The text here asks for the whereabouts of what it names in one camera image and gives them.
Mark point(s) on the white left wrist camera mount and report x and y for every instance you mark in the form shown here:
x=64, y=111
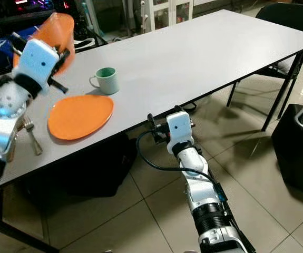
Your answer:
x=38, y=60

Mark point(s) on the orange plate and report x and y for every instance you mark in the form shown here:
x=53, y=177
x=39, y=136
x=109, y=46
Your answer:
x=80, y=117

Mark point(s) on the orange bowl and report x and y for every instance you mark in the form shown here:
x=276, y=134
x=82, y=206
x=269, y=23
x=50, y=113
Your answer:
x=59, y=26

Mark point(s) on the green mug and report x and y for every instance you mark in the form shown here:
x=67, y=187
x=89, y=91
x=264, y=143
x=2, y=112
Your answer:
x=109, y=83

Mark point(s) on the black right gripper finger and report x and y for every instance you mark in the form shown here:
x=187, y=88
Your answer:
x=152, y=126
x=178, y=108

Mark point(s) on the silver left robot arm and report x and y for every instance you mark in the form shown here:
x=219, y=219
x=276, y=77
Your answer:
x=1, y=134

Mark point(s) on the white metal rack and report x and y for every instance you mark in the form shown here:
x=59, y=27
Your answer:
x=159, y=13

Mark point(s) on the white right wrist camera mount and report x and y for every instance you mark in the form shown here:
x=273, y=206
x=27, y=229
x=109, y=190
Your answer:
x=179, y=129

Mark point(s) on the black computer case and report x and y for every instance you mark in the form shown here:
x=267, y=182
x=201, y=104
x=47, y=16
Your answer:
x=35, y=8

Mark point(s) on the black bin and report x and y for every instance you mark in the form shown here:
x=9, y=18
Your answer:
x=296, y=158

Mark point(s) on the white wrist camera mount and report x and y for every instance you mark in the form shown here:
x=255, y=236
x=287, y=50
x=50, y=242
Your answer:
x=38, y=60
x=179, y=129

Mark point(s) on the grey table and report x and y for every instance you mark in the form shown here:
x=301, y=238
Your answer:
x=172, y=58

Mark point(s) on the blue bag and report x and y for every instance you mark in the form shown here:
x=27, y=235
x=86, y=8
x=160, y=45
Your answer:
x=3, y=55

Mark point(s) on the black chair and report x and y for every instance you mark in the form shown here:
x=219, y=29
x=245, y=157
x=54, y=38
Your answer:
x=280, y=15

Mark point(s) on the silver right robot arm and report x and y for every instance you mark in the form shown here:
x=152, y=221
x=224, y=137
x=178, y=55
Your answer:
x=198, y=184

